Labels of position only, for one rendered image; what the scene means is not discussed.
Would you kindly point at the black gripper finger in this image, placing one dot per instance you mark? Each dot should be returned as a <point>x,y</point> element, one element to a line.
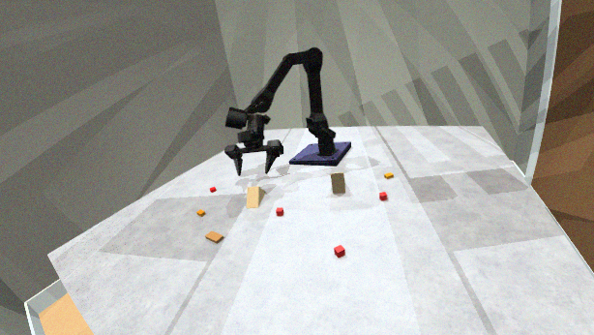
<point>271,156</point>
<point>238,161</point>

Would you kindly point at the orange flat block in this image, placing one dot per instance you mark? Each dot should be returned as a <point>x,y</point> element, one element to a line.
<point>214,236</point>

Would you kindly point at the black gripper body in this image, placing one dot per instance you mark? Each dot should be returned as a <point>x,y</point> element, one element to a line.
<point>255,147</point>

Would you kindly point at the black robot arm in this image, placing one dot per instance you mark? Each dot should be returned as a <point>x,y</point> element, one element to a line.
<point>317,123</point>

